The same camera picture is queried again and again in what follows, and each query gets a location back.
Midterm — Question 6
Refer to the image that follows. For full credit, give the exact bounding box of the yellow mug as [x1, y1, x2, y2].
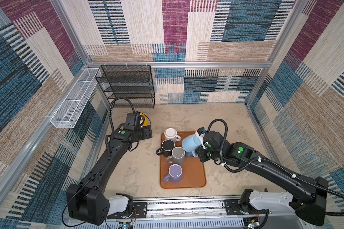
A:
[140, 112, 150, 127]

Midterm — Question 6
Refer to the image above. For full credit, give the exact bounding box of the light blue mug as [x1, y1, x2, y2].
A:
[182, 134, 202, 153]

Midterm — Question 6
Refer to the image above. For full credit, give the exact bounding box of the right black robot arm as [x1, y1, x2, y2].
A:
[194, 119, 344, 226]

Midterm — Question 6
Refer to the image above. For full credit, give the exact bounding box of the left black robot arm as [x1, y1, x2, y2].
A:
[65, 99, 153, 226]

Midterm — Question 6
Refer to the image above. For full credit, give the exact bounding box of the teal blue mug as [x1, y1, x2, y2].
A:
[185, 150, 198, 158]

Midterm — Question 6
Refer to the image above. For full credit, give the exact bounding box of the black mug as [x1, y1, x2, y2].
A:
[156, 139, 175, 157]

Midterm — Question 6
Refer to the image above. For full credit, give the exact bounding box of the white mug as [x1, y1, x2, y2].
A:
[164, 128, 182, 143]

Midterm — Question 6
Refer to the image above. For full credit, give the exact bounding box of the grey mug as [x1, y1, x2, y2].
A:
[166, 147, 185, 166]

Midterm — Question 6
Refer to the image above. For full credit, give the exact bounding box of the purple mug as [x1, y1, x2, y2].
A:
[163, 164, 183, 184]

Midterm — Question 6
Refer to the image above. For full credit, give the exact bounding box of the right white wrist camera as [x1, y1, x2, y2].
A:
[195, 127, 206, 149]

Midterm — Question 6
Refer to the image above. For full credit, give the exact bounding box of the black wire shelf rack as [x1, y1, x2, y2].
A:
[95, 65, 155, 108]

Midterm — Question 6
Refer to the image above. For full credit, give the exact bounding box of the aluminium mounting rail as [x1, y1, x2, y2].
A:
[60, 194, 307, 229]

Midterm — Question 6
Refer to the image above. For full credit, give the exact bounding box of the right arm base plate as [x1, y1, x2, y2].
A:
[222, 199, 266, 215]

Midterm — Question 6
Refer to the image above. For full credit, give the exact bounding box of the white wire mesh basket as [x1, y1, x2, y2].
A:
[50, 68, 97, 128]

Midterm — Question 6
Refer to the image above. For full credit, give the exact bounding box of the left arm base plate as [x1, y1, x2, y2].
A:
[107, 202, 148, 219]

